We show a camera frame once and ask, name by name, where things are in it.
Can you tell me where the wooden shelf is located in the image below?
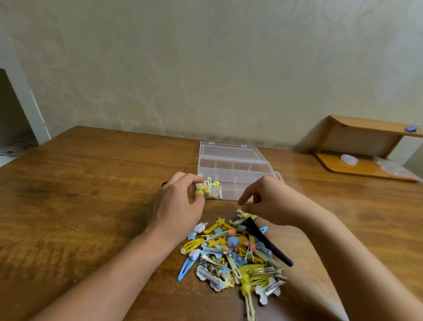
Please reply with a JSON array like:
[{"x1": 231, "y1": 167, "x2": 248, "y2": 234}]
[{"x1": 312, "y1": 115, "x2": 423, "y2": 183}]

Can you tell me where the person's right hand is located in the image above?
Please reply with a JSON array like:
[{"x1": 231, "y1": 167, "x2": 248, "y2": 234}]
[{"x1": 238, "y1": 176, "x2": 313, "y2": 229}]

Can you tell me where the person's left forearm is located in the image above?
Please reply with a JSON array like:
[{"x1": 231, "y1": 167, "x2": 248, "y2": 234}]
[{"x1": 31, "y1": 228, "x2": 190, "y2": 321}]

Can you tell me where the clear plastic bag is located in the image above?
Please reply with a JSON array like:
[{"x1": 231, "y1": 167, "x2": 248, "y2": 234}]
[{"x1": 373, "y1": 156, "x2": 423, "y2": 181}]

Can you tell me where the small cluster of yellow clips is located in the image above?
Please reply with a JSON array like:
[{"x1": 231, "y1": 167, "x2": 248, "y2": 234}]
[{"x1": 197, "y1": 177, "x2": 223, "y2": 200}]

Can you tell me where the person's left hand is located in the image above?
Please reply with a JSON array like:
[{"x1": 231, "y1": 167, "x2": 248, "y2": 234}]
[{"x1": 146, "y1": 172, "x2": 206, "y2": 244}]

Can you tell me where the long black hair clip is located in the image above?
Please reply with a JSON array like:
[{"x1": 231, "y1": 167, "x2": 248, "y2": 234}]
[{"x1": 244, "y1": 216, "x2": 294, "y2": 267}]

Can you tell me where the pile of colourful hair clips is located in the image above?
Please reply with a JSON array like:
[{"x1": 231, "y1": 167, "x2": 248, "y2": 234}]
[{"x1": 177, "y1": 209, "x2": 288, "y2": 321}]

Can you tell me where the clear plastic organizer box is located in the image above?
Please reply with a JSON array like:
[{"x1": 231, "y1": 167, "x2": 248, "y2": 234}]
[{"x1": 197, "y1": 141, "x2": 285, "y2": 202}]

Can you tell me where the person's right forearm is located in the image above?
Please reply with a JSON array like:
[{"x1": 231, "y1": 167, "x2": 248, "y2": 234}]
[{"x1": 291, "y1": 195, "x2": 423, "y2": 321}]

